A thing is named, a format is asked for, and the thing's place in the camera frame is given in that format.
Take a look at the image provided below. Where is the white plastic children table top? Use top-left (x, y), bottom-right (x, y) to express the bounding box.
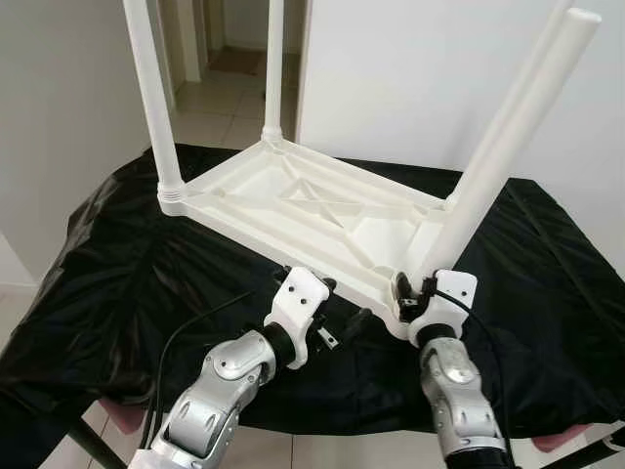
top-left (158, 137), bottom-right (479, 339)

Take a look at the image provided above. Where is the pink rounded object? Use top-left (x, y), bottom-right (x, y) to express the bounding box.
top-left (532, 423), bottom-right (592, 452)
top-left (98, 399), bottom-right (147, 436)

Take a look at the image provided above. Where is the white round basin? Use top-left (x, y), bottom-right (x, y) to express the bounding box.
top-left (513, 420), bottom-right (625, 469)

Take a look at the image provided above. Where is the black table cloth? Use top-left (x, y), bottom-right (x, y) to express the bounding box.
top-left (0, 142), bottom-right (625, 441)

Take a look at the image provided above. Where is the brown door mat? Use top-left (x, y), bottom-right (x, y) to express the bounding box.
top-left (210, 47), bottom-right (265, 74)

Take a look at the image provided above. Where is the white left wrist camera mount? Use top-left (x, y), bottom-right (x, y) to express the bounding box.
top-left (264, 271), bottom-right (331, 370)

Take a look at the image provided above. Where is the white door frame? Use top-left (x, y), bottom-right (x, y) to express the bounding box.
top-left (171, 0), bottom-right (206, 84)

